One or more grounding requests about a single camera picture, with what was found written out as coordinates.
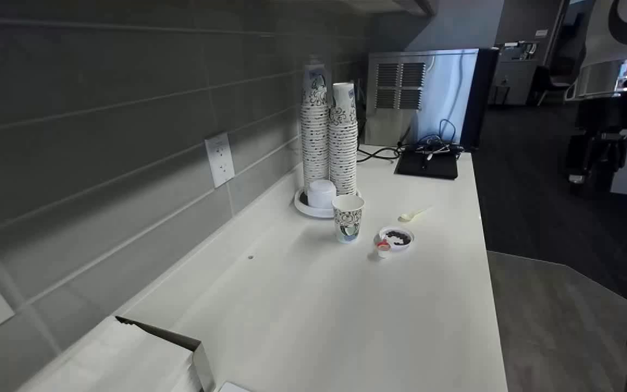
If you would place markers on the small white upturned cup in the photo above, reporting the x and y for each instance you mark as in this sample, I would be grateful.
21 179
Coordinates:
320 194

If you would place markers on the single patterned paper cup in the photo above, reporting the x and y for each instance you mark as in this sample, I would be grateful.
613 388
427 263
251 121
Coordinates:
346 214

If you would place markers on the tall wrapped paper cup stack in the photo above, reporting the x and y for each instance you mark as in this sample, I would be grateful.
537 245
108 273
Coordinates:
315 119

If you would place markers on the shorter paper cup stack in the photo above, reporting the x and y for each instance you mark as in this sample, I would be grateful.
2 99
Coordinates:
343 138

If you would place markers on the small yellow wrapper scrap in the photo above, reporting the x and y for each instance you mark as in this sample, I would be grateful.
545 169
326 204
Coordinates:
410 216

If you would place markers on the white napkin dispenser box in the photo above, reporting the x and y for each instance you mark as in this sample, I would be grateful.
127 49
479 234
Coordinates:
192 353

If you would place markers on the black flat device with cables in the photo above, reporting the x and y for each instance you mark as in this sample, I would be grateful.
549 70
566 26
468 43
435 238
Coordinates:
429 161

